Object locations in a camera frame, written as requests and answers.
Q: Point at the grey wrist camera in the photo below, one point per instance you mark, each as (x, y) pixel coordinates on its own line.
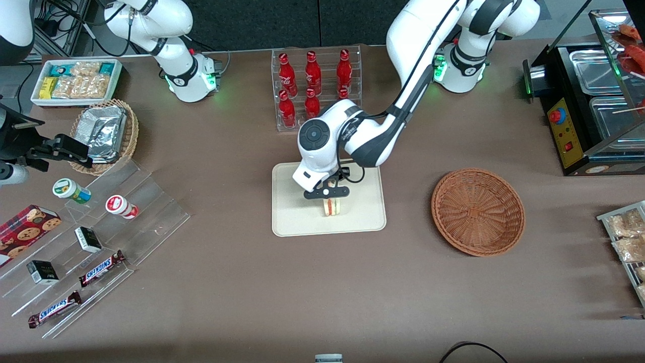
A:
(315, 194)
(12, 174)

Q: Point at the small black box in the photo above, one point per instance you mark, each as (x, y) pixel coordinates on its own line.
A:
(43, 272)
(88, 240)

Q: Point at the red lid white cup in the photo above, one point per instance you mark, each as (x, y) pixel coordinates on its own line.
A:
(118, 205)

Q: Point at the green lid white cup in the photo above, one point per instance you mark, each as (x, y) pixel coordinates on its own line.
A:
(68, 189)

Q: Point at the round brown wicker basket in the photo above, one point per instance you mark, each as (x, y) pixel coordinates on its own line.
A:
(477, 212)

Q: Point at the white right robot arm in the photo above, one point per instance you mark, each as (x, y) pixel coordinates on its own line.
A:
(171, 55)

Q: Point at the red tartan cookie box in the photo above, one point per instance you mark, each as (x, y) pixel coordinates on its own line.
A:
(25, 232)

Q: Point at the red cola bottle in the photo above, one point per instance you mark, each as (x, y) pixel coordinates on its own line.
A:
(287, 75)
(312, 103)
(344, 70)
(287, 113)
(343, 94)
(313, 73)

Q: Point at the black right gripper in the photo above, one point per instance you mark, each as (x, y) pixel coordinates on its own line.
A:
(42, 152)

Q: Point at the aluminium frame structure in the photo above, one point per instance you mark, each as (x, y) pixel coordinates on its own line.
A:
(75, 25)

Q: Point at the triangular sandwich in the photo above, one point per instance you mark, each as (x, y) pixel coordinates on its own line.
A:
(331, 207)

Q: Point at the black food warmer cabinet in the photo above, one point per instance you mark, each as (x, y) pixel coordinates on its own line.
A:
(569, 136)

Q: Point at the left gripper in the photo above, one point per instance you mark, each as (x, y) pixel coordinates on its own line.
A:
(337, 175)

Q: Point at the stainless steel pan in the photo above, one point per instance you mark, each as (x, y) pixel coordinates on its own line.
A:
(617, 118)
(597, 70)

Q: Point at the clear acrylic bottle rack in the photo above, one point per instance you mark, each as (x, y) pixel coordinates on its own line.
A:
(325, 55)

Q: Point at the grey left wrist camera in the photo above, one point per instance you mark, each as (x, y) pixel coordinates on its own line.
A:
(315, 194)

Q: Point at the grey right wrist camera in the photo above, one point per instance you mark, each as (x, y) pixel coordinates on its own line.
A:
(12, 174)

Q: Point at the white rectangular snack bin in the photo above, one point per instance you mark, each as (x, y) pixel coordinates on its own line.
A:
(117, 75)

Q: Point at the light wicker basket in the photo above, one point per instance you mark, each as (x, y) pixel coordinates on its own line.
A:
(132, 131)

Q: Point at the teal snack packet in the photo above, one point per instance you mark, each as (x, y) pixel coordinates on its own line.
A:
(107, 68)
(60, 70)

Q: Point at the yellow snack pack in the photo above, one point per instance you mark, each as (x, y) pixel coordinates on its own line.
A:
(47, 88)

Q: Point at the Snickers chocolate bar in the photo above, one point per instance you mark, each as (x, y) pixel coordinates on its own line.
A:
(101, 268)
(54, 309)

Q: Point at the clear bag of pastry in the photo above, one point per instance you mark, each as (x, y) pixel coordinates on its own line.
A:
(627, 224)
(630, 249)
(641, 273)
(642, 292)

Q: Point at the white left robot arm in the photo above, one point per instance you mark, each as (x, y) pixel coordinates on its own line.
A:
(428, 30)

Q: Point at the silver foil pack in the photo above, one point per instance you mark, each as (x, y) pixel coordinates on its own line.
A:
(103, 131)

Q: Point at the clear acrylic stepped display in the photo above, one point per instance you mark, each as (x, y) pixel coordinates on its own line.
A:
(151, 222)

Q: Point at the clear bag of crackers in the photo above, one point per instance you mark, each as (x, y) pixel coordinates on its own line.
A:
(97, 86)
(68, 87)
(85, 69)

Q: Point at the beige rectangular tray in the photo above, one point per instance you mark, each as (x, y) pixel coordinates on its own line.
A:
(297, 217)

